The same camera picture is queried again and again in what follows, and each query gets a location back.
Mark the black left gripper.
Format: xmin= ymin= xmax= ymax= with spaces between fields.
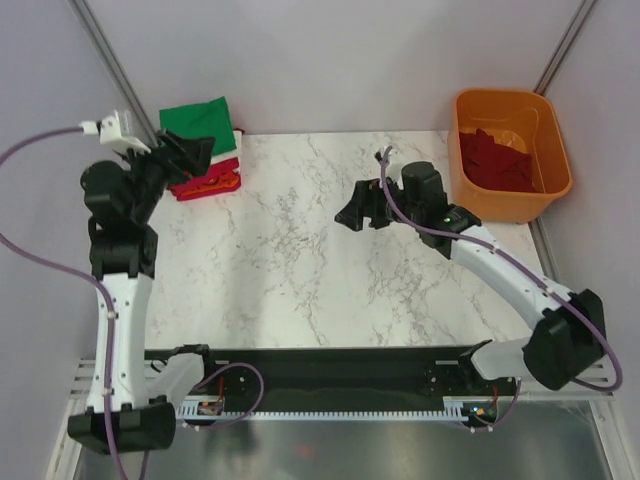
xmin=115 ymin=126 xmax=214 ymax=221

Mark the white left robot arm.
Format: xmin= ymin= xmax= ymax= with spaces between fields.
xmin=67 ymin=130 xmax=220 ymax=454

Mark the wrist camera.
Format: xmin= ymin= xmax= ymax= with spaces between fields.
xmin=374 ymin=145 xmax=393 ymax=168
xmin=79 ymin=110 xmax=151 ymax=156

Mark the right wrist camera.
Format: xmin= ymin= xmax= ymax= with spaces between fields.
xmin=374 ymin=145 xmax=393 ymax=168

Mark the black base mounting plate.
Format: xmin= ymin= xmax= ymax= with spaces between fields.
xmin=144 ymin=342 xmax=519 ymax=414

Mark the white folded t-shirt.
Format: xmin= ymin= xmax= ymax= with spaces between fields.
xmin=210 ymin=129 xmax=244 ymax=165

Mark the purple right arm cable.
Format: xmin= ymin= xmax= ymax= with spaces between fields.
xmin=374 ymin=145 xmax=624 ymax=434

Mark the aluminium front rail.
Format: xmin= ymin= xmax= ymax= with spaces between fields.
xmin=70 ymin=359 xmax=615 ymax=401

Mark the orange plastic tub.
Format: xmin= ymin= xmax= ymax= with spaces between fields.
xmin=448 ymin=88 xmax=573 ymax=224

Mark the aluminium frame post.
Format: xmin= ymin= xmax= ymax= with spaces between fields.
xmin=533 ymin=0 xmax=600 ymax=96
xmin=68 ymin=0 xmax=156 ymax=144

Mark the slotted cable duct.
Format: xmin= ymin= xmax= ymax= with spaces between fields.
xmin=176 ymin=389 xmax=495 ymax=422

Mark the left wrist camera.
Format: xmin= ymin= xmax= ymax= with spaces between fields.
xmin=79 ymin=110 xmax=151 ymax=156

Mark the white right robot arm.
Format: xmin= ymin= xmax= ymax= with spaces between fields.
xmin=334 ymin=161 xmax=606 ymax=394

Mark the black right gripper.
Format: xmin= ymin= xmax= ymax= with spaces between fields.
xmin=335 ymin=175 xmax=423 ymax=231

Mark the green t-shirt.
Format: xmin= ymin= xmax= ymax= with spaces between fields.
xmin=159 ymin=97 xmax=236 ymax=155

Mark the pink folded t-shirt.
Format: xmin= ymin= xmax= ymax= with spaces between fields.
xmin=169 ymin=157 xmax=241 ymax=202

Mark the orange folded t-shirt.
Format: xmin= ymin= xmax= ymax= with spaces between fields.
xmin=179 ymin=171 xmax=241 ymax=198

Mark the left aluminium frame post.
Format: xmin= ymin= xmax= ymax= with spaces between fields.
xmin=68 ymin=0 xmax=156 ymax=144

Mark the dark red t-shirt in tub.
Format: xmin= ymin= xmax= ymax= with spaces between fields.
xmin=459 ymin=129 xmax=536 ymax=193

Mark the right aluminium frame post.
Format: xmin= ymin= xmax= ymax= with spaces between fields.
xmin=533 ymin=0 xmax=600 ymax=96

